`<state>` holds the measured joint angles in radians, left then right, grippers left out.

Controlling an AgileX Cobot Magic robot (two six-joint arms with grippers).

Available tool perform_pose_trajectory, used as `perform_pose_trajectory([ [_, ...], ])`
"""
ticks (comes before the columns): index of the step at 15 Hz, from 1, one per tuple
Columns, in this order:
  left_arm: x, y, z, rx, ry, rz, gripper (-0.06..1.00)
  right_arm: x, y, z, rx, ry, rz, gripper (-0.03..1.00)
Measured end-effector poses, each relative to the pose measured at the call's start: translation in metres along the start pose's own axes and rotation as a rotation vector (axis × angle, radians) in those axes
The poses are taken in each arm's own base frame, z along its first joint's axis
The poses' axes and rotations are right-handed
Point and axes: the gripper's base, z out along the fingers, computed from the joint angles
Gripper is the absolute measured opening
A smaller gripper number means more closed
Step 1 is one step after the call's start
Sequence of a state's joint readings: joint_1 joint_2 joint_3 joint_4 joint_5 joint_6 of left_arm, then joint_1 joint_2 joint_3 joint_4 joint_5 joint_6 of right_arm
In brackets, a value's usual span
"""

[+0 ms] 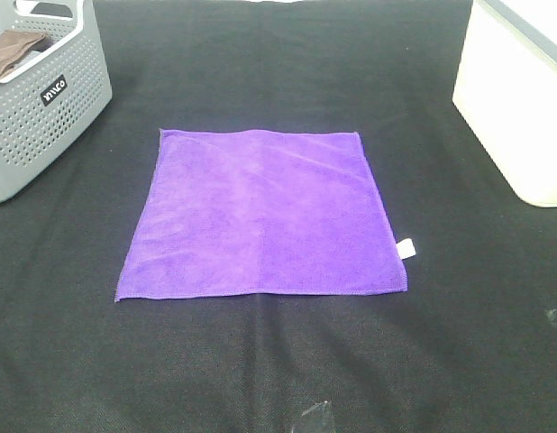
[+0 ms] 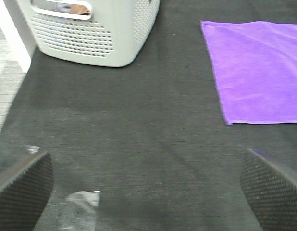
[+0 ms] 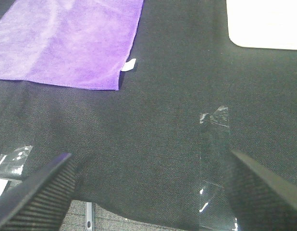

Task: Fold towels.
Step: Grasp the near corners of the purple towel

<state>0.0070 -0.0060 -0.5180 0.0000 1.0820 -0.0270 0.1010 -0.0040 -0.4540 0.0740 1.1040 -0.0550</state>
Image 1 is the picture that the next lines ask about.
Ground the black table cloth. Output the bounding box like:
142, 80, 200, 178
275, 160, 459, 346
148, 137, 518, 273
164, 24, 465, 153
0, 1, 557, 432

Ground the purple microfiber towel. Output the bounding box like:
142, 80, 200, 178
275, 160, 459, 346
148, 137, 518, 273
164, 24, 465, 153
115, 130, 408, 301

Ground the clear tape piece front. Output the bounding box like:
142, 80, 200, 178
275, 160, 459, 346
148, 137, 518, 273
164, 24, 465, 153
291, 401, 335, 433

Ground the grey perforated plastic basket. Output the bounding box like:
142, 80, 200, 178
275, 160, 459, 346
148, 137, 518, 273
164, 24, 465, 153
0, 1, 112, 203

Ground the brown folded cloth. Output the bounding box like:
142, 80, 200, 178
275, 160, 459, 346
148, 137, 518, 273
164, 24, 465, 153
0, 30, 48, 78

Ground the white plastic bin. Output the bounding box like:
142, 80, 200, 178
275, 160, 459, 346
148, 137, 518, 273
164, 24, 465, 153
452, 1, 557, 207

